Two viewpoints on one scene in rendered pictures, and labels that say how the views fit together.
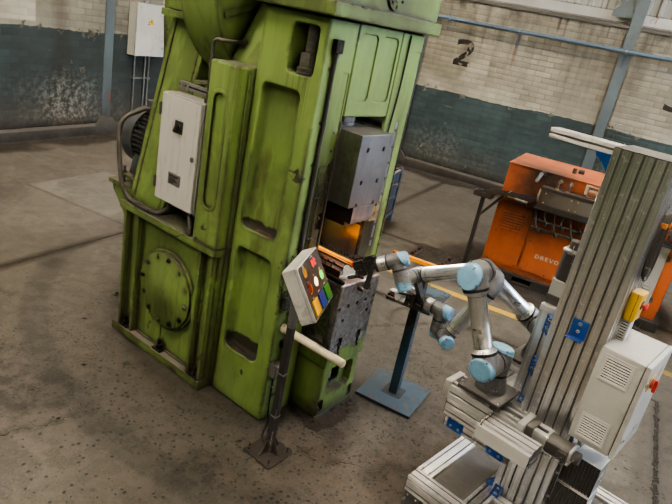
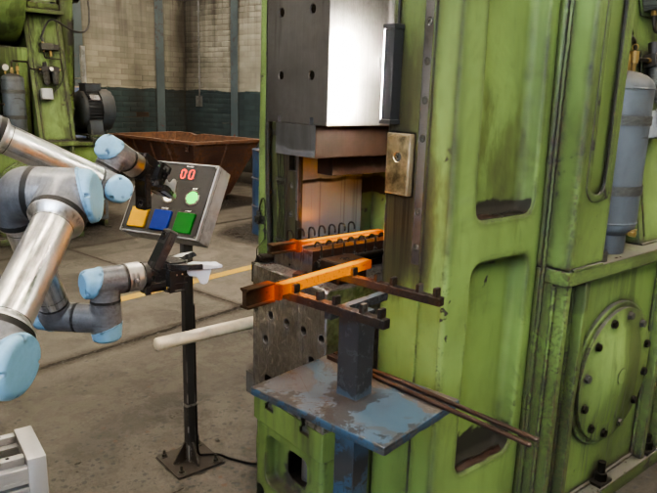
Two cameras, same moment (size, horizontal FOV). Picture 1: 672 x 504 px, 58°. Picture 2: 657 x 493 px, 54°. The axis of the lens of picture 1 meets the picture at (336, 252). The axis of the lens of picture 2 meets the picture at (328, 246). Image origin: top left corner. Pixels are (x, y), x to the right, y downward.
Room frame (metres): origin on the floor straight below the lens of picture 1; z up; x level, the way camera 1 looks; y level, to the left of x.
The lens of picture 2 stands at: (3.86, -1.97, 1.45)
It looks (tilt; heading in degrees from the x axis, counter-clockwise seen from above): 13 degrees down; 106
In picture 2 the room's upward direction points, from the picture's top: 2 degrees clockwise
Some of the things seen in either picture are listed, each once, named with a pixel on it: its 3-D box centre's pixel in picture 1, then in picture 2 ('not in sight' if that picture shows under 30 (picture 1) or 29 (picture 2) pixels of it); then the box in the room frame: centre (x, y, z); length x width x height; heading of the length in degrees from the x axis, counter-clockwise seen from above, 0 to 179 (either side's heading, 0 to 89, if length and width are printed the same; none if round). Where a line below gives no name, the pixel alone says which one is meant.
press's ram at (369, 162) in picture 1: (346, 159); (359, 58); (3.38, 0.05, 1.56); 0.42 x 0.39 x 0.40; 55
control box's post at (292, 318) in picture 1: (283, 370); (188, 335); (2.73, 0.15, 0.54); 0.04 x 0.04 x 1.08; 55
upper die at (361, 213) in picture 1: (333, 201); (347, 138); (3.35, 0.07, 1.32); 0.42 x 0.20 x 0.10; 55
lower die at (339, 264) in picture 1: (322, 258); (343, 247); (3.35, 0.07, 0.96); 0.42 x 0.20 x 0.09; 55
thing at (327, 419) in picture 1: (326, 410); not in sight; (3.20, -0.14, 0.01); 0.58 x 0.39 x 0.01; 145
